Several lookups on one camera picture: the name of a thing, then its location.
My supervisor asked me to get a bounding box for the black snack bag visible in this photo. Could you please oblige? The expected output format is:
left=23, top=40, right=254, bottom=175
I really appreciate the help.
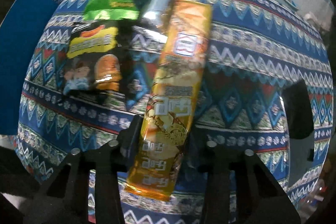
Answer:
left=63, top=20, right=125, bottom=96

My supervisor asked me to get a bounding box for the long yellow snack package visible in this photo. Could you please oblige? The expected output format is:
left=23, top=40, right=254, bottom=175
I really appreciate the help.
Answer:
left=125, top=0, right=212, bottom=201

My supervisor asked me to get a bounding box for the blue patterned tablecloth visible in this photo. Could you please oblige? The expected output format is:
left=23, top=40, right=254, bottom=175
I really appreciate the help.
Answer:
left=13, top=0, right=333, bottom=205

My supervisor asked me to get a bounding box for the blue cardboard box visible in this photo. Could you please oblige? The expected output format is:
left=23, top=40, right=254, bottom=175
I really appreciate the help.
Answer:
left=0, top=0, right=57, bottom=135

